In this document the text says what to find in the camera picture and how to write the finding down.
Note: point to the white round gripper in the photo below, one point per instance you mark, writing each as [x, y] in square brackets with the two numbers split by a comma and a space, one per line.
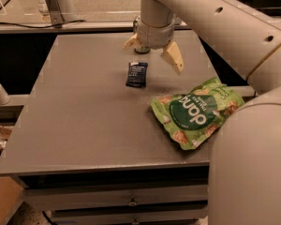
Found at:
[155, 35]

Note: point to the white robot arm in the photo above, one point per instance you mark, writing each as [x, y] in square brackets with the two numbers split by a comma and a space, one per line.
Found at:
[245, 162]

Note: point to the dark blue rxbar wrapper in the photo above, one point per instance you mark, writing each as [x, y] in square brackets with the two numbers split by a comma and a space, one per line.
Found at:
[136, 76]

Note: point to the green soda can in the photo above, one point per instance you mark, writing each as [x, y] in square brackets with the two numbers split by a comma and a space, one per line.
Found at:
[140, 49]

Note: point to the green snack bag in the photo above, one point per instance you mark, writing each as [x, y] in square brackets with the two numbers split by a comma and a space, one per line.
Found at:
[192, 118]

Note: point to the grey drawer cabinet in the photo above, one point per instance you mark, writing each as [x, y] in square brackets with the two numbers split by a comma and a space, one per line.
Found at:
[89, 149]

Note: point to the cardboard box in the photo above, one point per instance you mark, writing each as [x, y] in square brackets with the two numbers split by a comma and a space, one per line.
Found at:
[10, 191]

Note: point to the metal frame bracket left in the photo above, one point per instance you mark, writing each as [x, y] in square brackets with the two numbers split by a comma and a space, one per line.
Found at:
[54, 12]

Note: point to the horizontal metal rail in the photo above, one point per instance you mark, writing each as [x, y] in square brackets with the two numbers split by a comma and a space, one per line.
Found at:
[74, 27]

